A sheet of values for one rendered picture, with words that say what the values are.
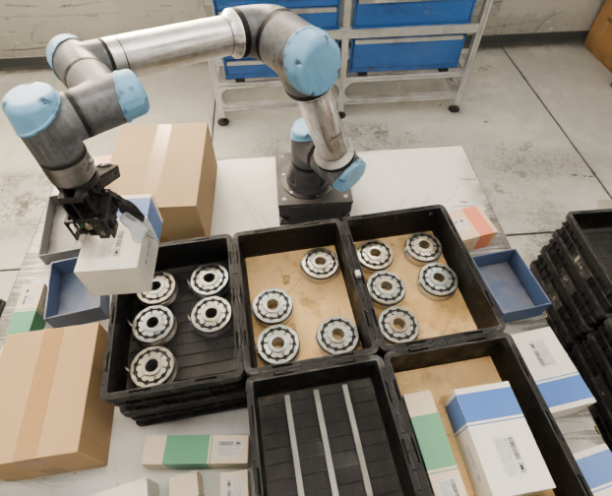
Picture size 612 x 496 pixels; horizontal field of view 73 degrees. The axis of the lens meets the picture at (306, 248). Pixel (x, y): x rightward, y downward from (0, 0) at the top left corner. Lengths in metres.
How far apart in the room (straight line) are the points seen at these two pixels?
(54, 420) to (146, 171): 0.74
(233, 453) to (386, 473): 0.34
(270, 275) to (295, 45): 0.59
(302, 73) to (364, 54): 2.05
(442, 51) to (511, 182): 0.94
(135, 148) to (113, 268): 0.72
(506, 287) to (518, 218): 1.28
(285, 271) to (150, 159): 0.60
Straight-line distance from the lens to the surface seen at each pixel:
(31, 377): 1.18
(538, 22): 4.33
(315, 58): 0.88
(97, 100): 0.73
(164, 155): 1.46
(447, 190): 1.63
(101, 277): 0.91
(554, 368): 1.23
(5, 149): 3.48
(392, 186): 1.59
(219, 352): 1.07
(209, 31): 0.92
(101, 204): 0.84
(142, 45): 0.87
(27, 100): 0.72
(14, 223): 2.90
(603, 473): 1.20
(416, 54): 3.00
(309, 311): 1.10
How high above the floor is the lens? 1.79
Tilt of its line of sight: 53 degrees down
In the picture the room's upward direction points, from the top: 1 degrees counter-clockwise
